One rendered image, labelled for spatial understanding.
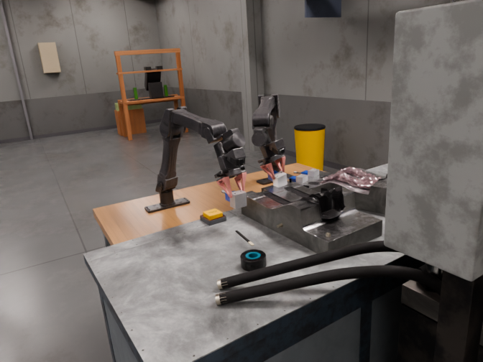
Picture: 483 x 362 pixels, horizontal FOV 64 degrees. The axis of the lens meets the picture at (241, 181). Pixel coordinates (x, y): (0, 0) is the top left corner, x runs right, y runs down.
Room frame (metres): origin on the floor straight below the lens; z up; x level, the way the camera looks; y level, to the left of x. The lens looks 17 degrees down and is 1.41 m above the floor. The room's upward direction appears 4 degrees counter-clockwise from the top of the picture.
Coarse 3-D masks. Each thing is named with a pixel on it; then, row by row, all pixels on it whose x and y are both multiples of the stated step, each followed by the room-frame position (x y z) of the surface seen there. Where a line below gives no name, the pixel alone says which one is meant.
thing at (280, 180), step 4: (276, 172) 1.60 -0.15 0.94; (280, 172) 1.57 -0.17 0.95; (284, 172) 1.57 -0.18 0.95; (268, 176) 1.60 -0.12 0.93; (276, 176) 1.55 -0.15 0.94; (280, 176) 1.55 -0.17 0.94; (284, 176) 1.56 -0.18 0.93; (272, 180) 1.58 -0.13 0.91; (276, 180) 1.55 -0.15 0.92; (280, 180) 1.55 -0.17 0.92; (284, 180) 1.56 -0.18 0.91; (276, 184) 1.56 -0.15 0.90; (280, 184) 1.55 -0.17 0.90; (284, 184) 1.56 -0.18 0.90
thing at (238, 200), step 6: (222, 192) 1.40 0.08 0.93; (234, 192) 1.31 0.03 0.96; (240, 192) 1.30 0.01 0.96; (246, 192) 1.31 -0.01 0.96; (228, 198) 1.33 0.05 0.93; (234, 198) 1.28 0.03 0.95; (240, 198) 1.30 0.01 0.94; (246, 198) 1.31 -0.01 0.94; (234, 204) 1.29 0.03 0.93; (240, 204) 1.29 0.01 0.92; (246, 204) 1.31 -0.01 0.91
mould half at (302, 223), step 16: (256, 192) 1.50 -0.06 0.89; (272, 192) 1.48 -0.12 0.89; (288, 192) 1.48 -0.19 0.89; (320, 192) 1.46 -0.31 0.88; (352, 192) 1.31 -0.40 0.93; (256, 208) 1.40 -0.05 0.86; (272, 208) 1.31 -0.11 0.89; (288, 208) 1.23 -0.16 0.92; (304, 208) 1.19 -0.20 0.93; (352, 208) 1.30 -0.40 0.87; (272, 224) 1.32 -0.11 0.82; (288, 224) 1.24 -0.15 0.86; (304, 224) 1.18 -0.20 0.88; (320, 224) 1.20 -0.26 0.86; (336, 224) 1.20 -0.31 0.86; (352, 224) 1.19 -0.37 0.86; (368, 224) 1.18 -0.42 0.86; (304, 240) 1.17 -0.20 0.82; (320, 240) 1.10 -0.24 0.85; (336, 240) 1.09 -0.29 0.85; (352, 240) 1.13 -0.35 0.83; (368, 240) 1.17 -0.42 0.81
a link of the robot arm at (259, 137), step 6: (252, 120) 1.61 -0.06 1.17; (270, 120) 1.59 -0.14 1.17; (252, 126) 1.60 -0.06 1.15; (270, 126) 1.58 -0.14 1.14; (258, 132) 1.51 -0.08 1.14; (264, 132) 1.56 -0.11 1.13; (252, 138) 1.52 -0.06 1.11; (258, 138) 1.51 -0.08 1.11; (264, 138) 1.51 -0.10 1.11; (258, 144) 1.51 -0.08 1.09
